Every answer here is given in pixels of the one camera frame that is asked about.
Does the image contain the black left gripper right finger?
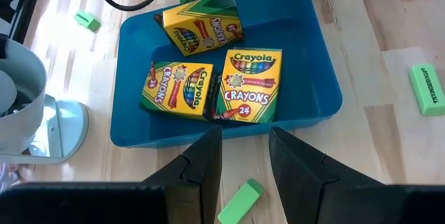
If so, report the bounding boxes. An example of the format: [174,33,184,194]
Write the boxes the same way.
[269,126,387,224]

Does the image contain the yellow Crayola crayon box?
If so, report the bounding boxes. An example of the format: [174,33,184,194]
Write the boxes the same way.
[154,0,244,57]
[211,47,283,125]
[138,61,215,120]

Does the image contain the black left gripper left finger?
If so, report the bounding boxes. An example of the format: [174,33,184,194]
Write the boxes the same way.
[142,125,223,224]

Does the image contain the white spot lamp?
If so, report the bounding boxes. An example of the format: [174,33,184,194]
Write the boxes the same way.
[0,39,90,166]

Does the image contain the black table edge rail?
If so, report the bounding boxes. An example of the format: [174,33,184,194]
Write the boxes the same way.
[0,0,46,44]

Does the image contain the blue plastic bin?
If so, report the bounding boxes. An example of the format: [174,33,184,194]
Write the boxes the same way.
[110,0,343,148]

